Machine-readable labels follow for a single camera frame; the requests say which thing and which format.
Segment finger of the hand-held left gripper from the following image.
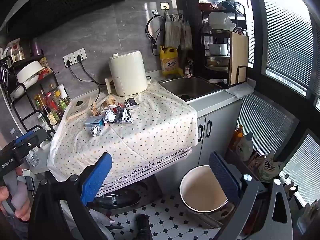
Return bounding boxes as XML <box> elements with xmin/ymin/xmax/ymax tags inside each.
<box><xmin>14</xmin><ymin>127</ymin><xmax>50</xmax><ymax>153</ymax></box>

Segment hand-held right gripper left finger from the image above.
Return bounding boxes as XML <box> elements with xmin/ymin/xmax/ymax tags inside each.
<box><xmin>27</xmin><ymin>152</ymin><xmax>113</xmax><ymax>240</ymax></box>

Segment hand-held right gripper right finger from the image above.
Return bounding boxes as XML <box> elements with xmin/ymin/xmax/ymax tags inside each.
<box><xmin>209</xmin><ymin>151</ymin><xmax>293</xmax><ymax>240</ymax></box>

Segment white round bin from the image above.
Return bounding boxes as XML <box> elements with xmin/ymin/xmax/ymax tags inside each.
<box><xmin>179</xmin><ymin>165</ymin><xmax>237</xmax><ymax>218</ymax></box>

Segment brown paper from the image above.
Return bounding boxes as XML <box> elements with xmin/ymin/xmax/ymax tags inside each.
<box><xmin>89</xmin><ymin>101</ymin><xmax>101</xmax><ymax>117</ymax></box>
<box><xmin>101</xmin><ymin>96</ymin><xmax>118</xmax><ymax>108</ymax></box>

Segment person's left hand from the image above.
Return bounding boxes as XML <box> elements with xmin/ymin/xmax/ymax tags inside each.
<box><xmin>0</xmin><ymin>186</ymin><xmax>32</xmax><ymax>222</ymax></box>

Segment clear water bottle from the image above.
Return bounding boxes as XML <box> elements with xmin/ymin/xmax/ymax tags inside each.
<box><xmin>9</xmin><ymin>128</ymin><xmax>40</xmax><ymax>167</ymax></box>

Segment green label bottle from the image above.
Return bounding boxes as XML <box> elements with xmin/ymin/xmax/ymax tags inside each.
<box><xmin>47</xmin><ymin>105</ymin><xmax>63</xmax><ymax>125</ymax></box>

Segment washing machine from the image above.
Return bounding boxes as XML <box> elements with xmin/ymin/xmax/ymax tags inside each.
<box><xmin>90</xmin><ymin>175</ymin><xmax>185</xmax><ymax>210</ymax></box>

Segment white cleaner bottle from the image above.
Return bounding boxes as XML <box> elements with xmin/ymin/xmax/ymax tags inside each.
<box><xmin>236</xmin><ymin>132</ymin><xmax>254</xmax><ymax>162</ymax></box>

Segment red label sauce bottle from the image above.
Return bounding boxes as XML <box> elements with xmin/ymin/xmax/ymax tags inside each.
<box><xmin>46</xmin><ymin>92</ymin><xmax>60</xmax><ymax>117</ymax></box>

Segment beige snack bag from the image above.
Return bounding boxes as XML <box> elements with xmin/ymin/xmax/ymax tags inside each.
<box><xmin>247</xmin><ymin>152</ymin><xmax>285</xmax><ymax>183</ymax></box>

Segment orange bottle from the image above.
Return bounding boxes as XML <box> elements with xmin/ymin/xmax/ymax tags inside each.
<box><xmin>232</xmin><ymin>125</ymin><xmax>244</xmax><ymax>151</ymax></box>

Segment yellow liquid bottle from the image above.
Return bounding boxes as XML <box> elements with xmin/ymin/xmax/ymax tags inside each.
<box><xmin>53</xmin><ymin>90</ymin><xmax>67</xmax><ymax>112</ymax></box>

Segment black spice rack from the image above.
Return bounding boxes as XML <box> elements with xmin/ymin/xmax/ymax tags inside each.
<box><xmin>0</xmin><ymin>55</ymin><xmax>59</xmax><ymax>135</ymax></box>

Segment small blue box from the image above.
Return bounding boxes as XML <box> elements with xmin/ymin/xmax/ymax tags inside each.
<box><xmin>84</xmin><ymin>116</ymin><xmax>104</xmax><ymax>128</ymax></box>

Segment grey sink cabinet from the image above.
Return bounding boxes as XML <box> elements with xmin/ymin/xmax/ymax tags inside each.
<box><xmin>186</xmin><ymin>96</ymin><xmax>243</xmax><ymax>173</ymax></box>

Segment crumpled silver wrapper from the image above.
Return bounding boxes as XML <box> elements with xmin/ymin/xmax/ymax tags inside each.
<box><xmin>103</xmin><ymin>109</ymin><xmax>118</xmax><ymax>125</ymax></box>

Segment folded brown paper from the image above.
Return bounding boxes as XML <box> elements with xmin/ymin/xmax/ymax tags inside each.
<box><xmin>89</xmin><ymin>101</ymin><xmax>101</xmax><ymax>117</ymax></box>

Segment silver foil snack wrapper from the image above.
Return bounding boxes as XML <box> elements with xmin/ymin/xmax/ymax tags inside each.
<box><xmin>115</xmin><ymin>107</ymin><xmax>134</xmax><ymax>124</ymax></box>

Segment person's black shoe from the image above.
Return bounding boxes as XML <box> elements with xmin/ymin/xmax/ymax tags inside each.
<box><xmin>135</xmin><ymin>214</ymin><xmax>153</xmax><ymax>240</ymax></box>

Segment floral white tablecloth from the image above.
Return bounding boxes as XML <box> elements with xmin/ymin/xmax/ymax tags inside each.
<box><xmin>47</xmin><ymin>79</ymin><xmax>198</xmax><ymax>198</ymax></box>

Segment purple cup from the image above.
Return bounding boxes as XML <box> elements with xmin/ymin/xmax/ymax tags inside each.
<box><xmin>30</xmin><ymin>40</ymin><xmax>43</xmax><ymax>56</ymax></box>

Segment white dish cloth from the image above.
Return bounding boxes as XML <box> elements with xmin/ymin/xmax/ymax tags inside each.
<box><xmin>224</xmin><ymin>78</ymin><xmax>256</xmax><ymax>98</ymax></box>

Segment steel sink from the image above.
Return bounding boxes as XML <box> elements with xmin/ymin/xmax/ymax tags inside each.
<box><xmin>159</xmin><ymin>76</ymin><xmax>223</xmax><ymax>102</ymax></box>

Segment cream air fryer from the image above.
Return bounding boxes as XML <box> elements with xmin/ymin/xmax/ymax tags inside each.
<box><xmin>105</xmin><ymin>49</ymin><xmax>152</xmax><ymax>97</ymax></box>

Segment chrome faucet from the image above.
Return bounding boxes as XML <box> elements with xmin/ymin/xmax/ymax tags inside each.
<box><xmin>184</xmin><ymin>59</ymin><xmax>195</xmax><ymax>78</ymax></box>

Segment steel pot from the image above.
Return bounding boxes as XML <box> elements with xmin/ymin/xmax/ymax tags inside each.
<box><xmin>206</xmin><ymin>56</ymin><xmax>229</xmax><ymax>72</ymax></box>

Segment wooden cutting board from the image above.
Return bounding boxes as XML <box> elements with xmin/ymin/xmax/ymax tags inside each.
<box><xmin>229</xmin><ymin>32</ymin><xmax>249</xmax><ymax>85</ymax></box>

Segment yellow detergent bottle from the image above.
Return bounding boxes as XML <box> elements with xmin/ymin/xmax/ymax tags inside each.
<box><xmin>159</xmin><ymin>45</ymin><xmax>184</xmax><ymax>78</ymax></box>

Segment black range hood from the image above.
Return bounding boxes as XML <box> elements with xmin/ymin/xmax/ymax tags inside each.
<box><xmin>0</xmin><ymin>0</ymin><xmax>138</xmax><ymax>40</ymax></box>

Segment black dish rack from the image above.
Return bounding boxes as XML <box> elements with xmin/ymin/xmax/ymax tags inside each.
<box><xmin>199</xmin><ymin>1</ymin><xmax>249</xmax><ymax>88</ymax></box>

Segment hanging clear plastic bag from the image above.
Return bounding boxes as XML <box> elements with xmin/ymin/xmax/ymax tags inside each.
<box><xmin>181</xmin><ymin>17</ymin><xmax>193</xmax><ymax>51</ymax></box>
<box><xmin>164</xmin><ymin>11</ymin><xmax>182</xmax><ymax>48</ymax></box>

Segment grey window blinds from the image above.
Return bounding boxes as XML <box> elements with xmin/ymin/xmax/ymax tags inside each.
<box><xmin>235</xmin><ymin>0</ymin><xmax>320</xmax><ymax>205</ymax></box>

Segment black power cord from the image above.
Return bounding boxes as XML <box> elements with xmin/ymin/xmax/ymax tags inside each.
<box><xmin>65</xmin><ymin>59</ymin><xmax>108</xmax><ymax>85</ymax></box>
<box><xmin>76</xmin><ymin>55</ymin><xmax>107</xmax><ymax>100</ymax></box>

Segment white wall outlet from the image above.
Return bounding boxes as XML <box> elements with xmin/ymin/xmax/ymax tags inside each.
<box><xmin>63</xmin><ymin>54</ymin><xmax>75</xmax><ymax>68</ymax></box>
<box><xmin>74</xmin><ymin>49</ymin><xmax>87</xmax><ymax>62</ymax></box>

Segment black coiled cable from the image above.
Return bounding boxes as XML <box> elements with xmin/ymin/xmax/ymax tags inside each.
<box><xmin>146</xmin><ymin>15</ymin><xmax>165</xmax><ymax>50</ymax></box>

